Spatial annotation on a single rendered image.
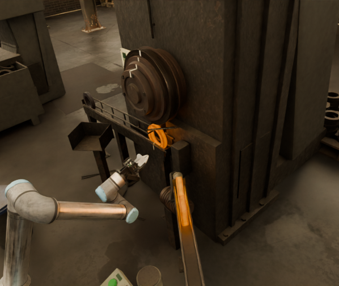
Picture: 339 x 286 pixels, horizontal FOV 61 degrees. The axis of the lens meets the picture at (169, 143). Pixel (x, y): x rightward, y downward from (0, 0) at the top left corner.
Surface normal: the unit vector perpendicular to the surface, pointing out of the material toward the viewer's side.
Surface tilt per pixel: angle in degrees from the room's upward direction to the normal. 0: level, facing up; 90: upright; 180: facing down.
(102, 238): 0
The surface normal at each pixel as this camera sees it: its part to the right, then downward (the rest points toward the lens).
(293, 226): -0.09, -0.81
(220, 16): -0.77, 0.42
